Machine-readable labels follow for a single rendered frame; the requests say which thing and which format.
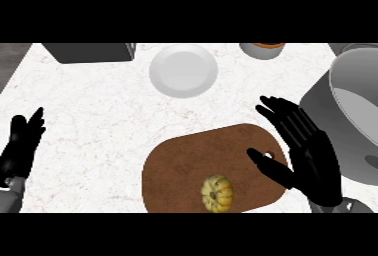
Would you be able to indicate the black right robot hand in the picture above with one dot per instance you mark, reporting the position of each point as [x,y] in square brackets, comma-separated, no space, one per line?
[310,156]

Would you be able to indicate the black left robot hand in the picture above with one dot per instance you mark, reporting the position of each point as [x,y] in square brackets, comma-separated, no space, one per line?
[19,150]

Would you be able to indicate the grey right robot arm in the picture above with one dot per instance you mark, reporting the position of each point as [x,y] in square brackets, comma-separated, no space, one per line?
[341,206]

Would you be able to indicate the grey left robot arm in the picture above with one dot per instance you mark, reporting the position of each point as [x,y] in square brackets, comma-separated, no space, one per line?
[11,196]

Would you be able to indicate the large grey pot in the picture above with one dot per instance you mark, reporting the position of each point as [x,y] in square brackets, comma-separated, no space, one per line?
[344,113]

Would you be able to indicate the yellow squash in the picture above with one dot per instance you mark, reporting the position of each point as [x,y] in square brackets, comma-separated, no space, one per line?
[217,193]

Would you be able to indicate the brown wooden cutting board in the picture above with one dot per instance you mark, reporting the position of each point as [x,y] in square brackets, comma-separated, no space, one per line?
[197,173]

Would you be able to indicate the dark grey box appliance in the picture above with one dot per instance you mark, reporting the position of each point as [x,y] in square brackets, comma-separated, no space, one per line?
[90,52]

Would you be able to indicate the grey cup with orange content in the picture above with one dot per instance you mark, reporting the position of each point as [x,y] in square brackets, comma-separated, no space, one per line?
[262,50]

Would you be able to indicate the white round plate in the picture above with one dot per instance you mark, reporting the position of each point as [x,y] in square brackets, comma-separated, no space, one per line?
[183,71]

